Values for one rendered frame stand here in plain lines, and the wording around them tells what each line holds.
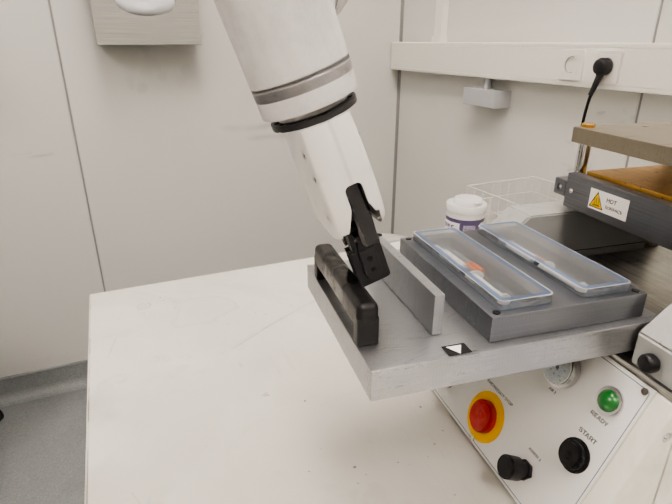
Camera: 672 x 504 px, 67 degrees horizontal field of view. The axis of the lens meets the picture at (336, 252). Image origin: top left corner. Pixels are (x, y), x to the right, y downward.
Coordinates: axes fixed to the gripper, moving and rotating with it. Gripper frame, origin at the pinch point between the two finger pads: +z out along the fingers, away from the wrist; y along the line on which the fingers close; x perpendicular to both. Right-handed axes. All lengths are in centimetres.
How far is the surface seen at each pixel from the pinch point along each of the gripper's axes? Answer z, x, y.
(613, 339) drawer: 12.3, 17.1, 11.0
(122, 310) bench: 15, -38, -49
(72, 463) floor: 75, -91, -97
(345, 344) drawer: 4.6, -5.4, 4.3
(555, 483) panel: 25.6, 8.1, 11.9
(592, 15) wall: 4, 84, -69
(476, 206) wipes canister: 26, 35, -49
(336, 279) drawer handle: -0.3, -3.6, 1.1
